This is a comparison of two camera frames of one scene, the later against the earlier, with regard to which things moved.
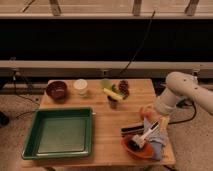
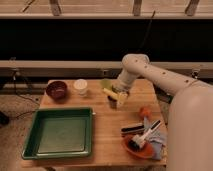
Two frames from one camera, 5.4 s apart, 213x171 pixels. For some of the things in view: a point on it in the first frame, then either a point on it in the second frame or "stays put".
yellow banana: x=112 y=93 stays put
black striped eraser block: x=136 y=130 stays put
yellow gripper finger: x=164 y=123 to x=122 y=96
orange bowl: x=146 y=151 stays put
